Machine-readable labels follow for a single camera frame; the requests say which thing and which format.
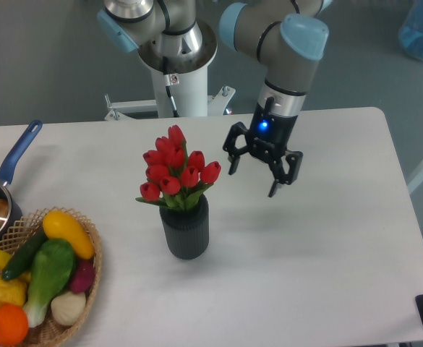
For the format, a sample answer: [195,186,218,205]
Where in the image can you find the dark green cucumber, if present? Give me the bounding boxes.
[1,229,48,280]

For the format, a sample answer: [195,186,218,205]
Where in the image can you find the white garlic bulb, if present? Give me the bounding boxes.
[51,291,86,326]

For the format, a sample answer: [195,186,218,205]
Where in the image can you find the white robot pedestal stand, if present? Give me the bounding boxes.
[105,20,236,120]

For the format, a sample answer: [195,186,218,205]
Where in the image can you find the yellow squash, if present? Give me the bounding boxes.
[42,210,95,260]

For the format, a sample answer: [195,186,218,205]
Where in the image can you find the yellow corn cob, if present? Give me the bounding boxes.
[0,276,27,307]

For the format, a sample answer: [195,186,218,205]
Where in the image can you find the blue handled saucepan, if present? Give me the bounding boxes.
[0,120,43,240]

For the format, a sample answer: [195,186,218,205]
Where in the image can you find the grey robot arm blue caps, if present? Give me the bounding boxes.
[97,1,329,194]

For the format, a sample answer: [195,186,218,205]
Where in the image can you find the red tulip bouquet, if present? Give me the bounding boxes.
[136,125,221,213]

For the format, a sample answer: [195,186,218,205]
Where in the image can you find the yellow banana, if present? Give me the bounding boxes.
[0,249,31,283]

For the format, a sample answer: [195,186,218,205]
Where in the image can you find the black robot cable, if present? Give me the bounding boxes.
[162,56,180,118]

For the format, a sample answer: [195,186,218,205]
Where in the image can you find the dark grey ribbed vase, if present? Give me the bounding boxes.
[160,195,209,260]

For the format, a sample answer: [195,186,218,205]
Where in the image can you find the green bok choy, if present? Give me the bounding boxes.
[23,239,75,328]

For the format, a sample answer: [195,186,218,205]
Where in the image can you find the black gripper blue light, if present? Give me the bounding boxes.
[221,103,304,198]

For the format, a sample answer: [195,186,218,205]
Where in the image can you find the orange fruit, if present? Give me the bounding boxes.
[0,304,29,346]

